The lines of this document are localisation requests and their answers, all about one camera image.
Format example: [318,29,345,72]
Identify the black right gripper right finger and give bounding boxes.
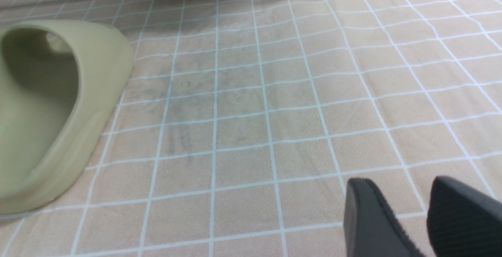
[427,175,502,257]

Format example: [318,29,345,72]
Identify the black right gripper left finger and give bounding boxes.
[344,178,424,257]

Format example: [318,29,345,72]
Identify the green slide slipper right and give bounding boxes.
[0,20,135,215]

